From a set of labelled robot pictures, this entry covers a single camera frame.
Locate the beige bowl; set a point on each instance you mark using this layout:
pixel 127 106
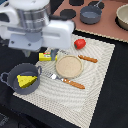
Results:
pixel 122 14

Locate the round beige plate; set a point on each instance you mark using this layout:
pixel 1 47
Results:
pixel 69 66

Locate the knife with wooden handle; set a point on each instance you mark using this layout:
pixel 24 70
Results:
pixel 80 56

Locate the yellow butter box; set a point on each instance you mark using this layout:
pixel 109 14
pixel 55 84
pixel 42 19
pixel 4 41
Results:
pixel 46 57

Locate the yellow toy cheese wedge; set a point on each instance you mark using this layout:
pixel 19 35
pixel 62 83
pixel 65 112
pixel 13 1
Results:
pixel 26 81

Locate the grey toy saucepan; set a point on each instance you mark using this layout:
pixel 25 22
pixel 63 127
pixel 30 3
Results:
pixel 91 14

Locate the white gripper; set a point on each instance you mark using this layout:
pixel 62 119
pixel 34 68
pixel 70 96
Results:
pixel 57 35

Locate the grey toy pot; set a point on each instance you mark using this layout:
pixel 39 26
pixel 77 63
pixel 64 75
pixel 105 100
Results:
pixel 24 69

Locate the red toy tomato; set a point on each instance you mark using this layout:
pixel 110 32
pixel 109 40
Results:
pixel 79 43

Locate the white woven placemat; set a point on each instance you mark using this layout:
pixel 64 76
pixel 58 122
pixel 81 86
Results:
pixel 72 104

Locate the fork with wooden handle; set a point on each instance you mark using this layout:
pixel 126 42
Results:
pixel 55 77

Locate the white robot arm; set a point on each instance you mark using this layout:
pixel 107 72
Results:
pixel 31 26

